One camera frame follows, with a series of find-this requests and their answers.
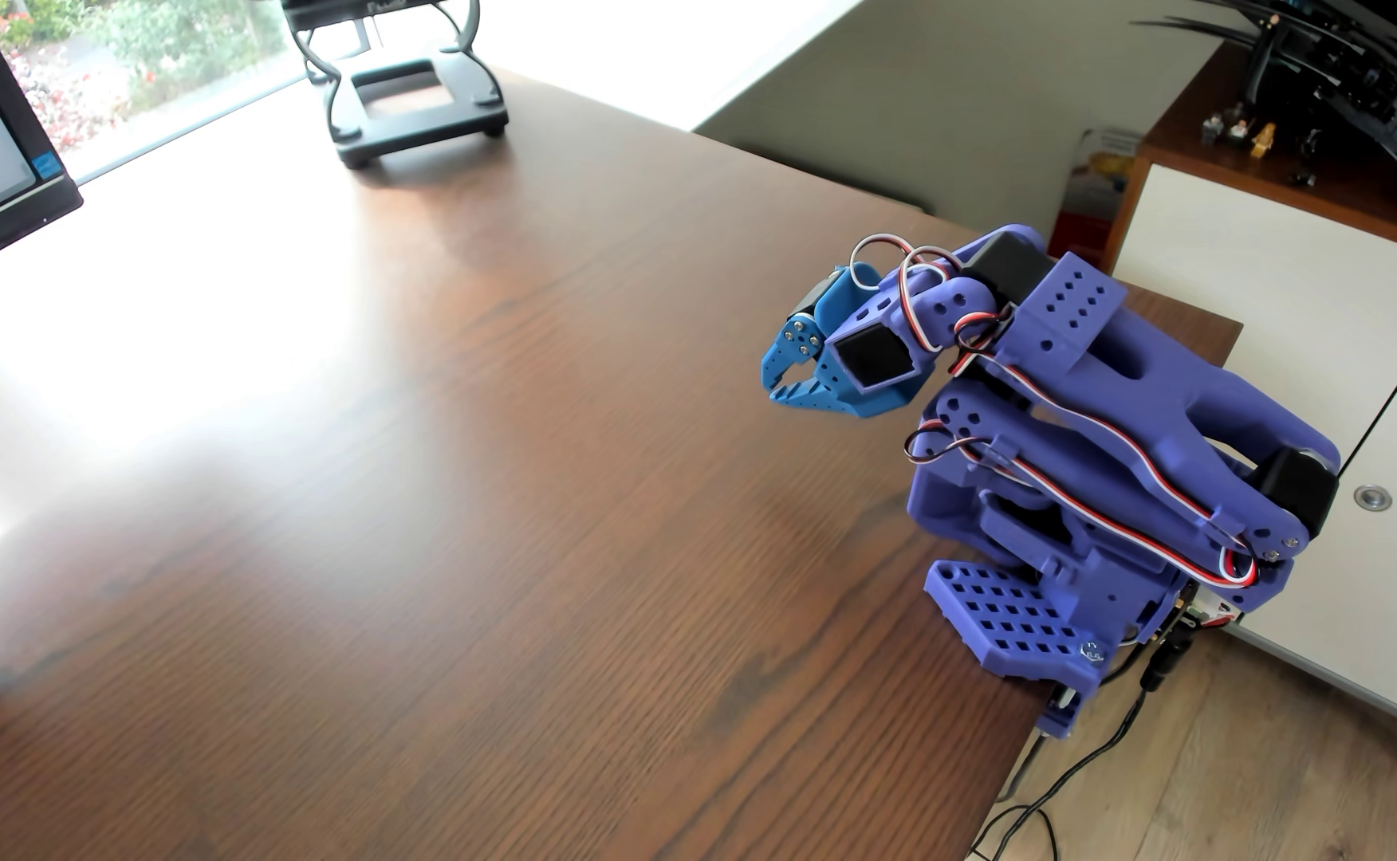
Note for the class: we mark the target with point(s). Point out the small dark toy piece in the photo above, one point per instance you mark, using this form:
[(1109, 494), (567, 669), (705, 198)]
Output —
[(1303, 179)]

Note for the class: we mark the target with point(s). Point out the round metal cabinet knob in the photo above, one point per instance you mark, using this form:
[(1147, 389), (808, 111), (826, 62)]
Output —
[(1372, 498)]

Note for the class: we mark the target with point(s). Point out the purple robot base with grid plate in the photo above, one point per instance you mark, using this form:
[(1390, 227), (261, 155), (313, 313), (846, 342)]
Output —
[(1010, 616)]

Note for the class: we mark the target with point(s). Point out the white cabinet with wooden top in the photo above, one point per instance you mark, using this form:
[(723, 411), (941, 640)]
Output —
[(1273, 299)]

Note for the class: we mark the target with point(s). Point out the black laptop stand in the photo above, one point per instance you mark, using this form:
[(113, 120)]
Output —
[(412, 108)]

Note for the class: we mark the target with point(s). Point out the small controller circuit board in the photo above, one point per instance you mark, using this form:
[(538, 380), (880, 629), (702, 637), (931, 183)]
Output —
[(1210, 608)]

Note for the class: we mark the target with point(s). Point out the golden toy minifigure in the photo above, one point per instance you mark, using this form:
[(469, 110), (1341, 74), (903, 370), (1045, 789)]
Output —
[(1263, 140)]

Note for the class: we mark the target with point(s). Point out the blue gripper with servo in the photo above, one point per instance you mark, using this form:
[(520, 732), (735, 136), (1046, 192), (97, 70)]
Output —
[(798, 347)]

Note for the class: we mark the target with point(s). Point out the dark toy minifigures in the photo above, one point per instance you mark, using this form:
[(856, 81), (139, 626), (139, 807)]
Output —
[(1225, 128)]

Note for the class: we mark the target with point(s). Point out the purple robot arm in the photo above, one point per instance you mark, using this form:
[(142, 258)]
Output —
[(1129, 383)]

